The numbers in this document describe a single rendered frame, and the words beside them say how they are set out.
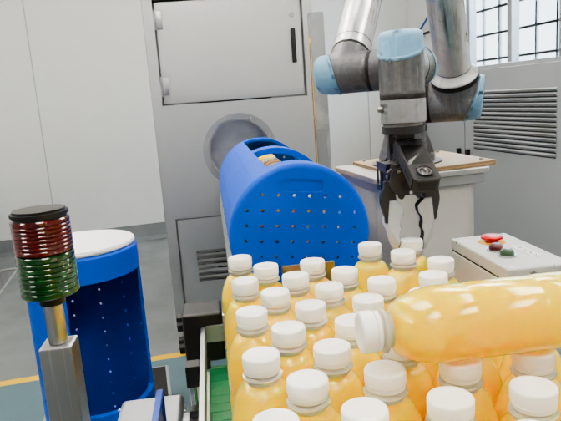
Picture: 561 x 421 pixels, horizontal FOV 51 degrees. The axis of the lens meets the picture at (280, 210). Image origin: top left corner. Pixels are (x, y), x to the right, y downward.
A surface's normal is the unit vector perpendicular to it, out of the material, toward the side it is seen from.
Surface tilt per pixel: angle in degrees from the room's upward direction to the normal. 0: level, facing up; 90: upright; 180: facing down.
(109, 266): 90
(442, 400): 0
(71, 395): 90
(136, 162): 90
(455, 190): 90
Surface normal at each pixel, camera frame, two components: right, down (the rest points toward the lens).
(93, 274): 0.51, 0.13
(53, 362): 0.12, 0.18
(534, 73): -0.97, 0.11
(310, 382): -0.07, -0.98
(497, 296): 0.01, -0.71
